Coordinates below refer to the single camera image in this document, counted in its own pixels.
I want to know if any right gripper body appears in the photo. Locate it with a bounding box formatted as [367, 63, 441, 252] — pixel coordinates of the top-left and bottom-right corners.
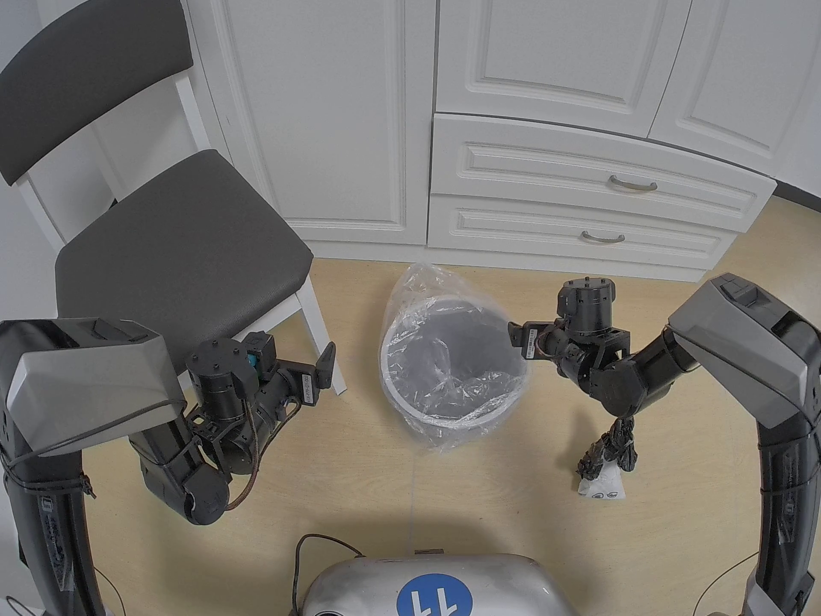
[521, 320, 569, 363]

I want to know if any black cable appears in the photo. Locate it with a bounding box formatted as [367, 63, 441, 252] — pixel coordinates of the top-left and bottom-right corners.
[291, 534, 368, 616]

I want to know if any white printed wrapper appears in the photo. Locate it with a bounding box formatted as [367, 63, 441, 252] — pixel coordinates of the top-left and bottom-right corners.
[576, 462, 627, 503]

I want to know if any clear plastic bag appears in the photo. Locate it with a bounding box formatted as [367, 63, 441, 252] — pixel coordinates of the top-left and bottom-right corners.
[378, 262, 535, 455]

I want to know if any light grey trash bin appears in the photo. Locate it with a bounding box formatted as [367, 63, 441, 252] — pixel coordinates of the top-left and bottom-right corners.
[381, 298, 534, 442]

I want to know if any white wardrobe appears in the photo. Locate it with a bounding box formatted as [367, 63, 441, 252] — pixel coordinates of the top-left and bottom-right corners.
[176, 0, 821, 284]

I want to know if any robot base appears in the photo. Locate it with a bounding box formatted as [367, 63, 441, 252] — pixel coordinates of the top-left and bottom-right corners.
[301, 552, 578, 616]

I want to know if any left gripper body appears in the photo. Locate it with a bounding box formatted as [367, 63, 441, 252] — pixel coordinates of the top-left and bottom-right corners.
[257, 360, 323, 413]

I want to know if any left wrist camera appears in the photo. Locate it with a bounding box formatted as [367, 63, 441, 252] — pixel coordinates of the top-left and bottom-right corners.
[245, 331, 278, 385]

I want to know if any white chair with grey seat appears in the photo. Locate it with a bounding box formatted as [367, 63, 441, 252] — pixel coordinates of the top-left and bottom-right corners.
[0, 0, 347, 397]

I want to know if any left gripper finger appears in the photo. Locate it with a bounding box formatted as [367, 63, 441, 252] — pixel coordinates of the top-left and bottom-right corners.
[314, 342, 339, 397]

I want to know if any black plastic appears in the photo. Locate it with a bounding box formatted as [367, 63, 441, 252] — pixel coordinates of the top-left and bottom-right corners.
[576, 416, 642, 480]

